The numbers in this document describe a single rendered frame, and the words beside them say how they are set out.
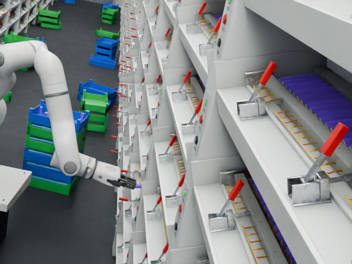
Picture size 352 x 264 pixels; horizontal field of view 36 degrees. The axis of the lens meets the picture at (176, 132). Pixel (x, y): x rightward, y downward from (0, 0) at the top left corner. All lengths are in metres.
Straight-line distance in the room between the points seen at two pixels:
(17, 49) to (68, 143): 0.41
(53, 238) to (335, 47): 2.42
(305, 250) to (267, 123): 0.30
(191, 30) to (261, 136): 0.77
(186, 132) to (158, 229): 0.44
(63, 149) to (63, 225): 1.05
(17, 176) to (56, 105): 0.74
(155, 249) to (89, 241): 1.35
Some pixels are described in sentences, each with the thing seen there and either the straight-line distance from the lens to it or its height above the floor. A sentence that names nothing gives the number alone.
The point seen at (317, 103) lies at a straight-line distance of 0.80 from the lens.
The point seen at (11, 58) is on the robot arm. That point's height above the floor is 1.00.
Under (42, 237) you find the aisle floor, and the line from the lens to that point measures 2.84.
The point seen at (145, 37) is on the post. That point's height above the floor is 0.98.
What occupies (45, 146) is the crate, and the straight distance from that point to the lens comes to 3.18.
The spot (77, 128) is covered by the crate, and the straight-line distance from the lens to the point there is 3.09.
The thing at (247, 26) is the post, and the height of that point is 1.41.
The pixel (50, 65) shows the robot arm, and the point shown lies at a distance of 2.00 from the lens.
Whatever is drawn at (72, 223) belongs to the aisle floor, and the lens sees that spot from 2.98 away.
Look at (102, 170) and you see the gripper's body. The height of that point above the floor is 0.67.
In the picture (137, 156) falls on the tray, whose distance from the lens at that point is 2.51.
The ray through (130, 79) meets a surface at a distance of 3.84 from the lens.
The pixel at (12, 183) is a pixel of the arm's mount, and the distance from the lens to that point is 2.61.
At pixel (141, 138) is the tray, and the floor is 0.72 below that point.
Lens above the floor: 1.52
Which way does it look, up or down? 19 degrees down
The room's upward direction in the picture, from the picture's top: 12 degrees clockwise
